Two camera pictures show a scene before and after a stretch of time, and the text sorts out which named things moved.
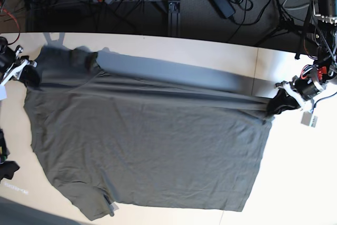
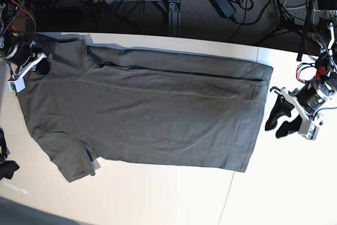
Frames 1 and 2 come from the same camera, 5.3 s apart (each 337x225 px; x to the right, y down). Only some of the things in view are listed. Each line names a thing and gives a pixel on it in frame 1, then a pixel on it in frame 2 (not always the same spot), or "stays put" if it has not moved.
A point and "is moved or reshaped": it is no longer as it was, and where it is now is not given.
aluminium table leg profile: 174,18 stays put
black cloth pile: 7,167 stays put
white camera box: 2,92 -> 19,84
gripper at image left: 12,65 -> 28,59
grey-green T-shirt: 108,129 is moved or reshaped
